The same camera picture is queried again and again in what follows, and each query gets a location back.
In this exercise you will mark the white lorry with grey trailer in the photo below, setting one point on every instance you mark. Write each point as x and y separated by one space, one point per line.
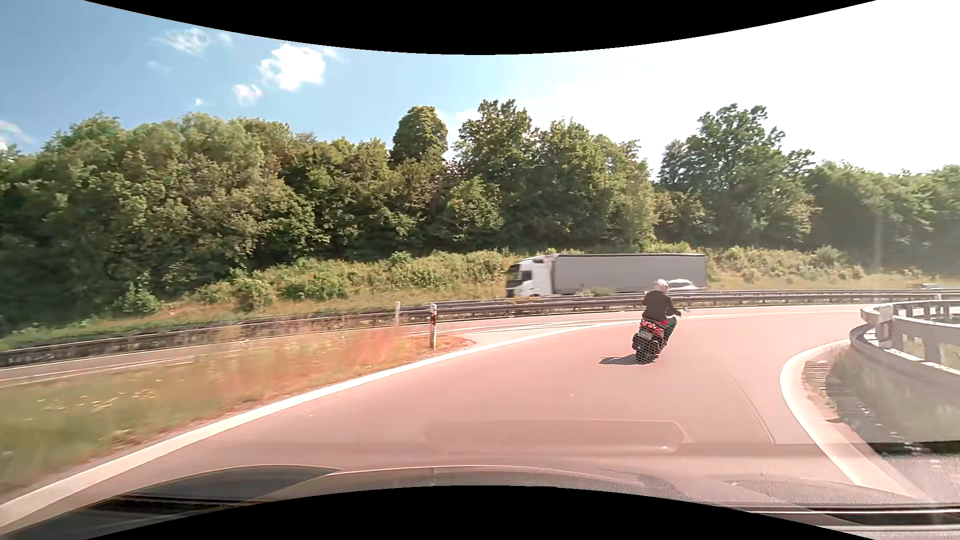
600 273

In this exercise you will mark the grass bank with bushes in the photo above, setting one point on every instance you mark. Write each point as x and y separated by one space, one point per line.
360 289

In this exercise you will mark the grey asphalt road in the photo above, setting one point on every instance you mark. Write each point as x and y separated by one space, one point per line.
525 390

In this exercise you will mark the person on motorcycle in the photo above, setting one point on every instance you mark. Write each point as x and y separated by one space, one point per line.
655 324

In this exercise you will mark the wood of green trees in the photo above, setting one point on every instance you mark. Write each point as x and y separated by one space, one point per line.
300 195

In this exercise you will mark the white car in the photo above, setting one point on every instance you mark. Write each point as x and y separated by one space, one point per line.
682 284

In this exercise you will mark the car's own bonnet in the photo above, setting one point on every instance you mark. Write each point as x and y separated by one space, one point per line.
465 487

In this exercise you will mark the road markings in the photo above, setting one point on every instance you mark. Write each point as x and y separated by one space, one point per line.
247 414

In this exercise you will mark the dry grass verge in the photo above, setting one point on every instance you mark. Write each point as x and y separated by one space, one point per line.
187 390

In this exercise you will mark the long grey guard rail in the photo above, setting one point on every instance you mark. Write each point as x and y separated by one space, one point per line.
315 321

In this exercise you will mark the curved grey guard rail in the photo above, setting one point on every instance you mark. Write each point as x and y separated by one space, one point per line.
911 336

